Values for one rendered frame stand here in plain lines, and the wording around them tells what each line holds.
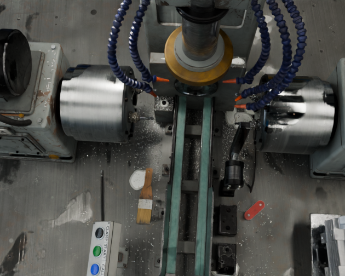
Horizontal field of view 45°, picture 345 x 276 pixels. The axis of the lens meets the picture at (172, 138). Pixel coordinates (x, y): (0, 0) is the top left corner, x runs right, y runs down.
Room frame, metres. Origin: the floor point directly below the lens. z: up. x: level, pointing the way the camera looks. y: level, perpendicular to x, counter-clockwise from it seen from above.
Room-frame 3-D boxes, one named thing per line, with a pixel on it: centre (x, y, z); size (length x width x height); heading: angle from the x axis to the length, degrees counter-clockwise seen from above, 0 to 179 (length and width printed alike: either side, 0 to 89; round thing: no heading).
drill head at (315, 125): (0.48, -0.41, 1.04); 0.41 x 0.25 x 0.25; 82
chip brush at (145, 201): (0.30, 0.11, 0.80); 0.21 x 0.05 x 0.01; 171
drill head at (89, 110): (0.57, 0.27, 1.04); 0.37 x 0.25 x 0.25; 82
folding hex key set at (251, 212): (0.22, -0.27, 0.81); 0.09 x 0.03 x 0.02; 127
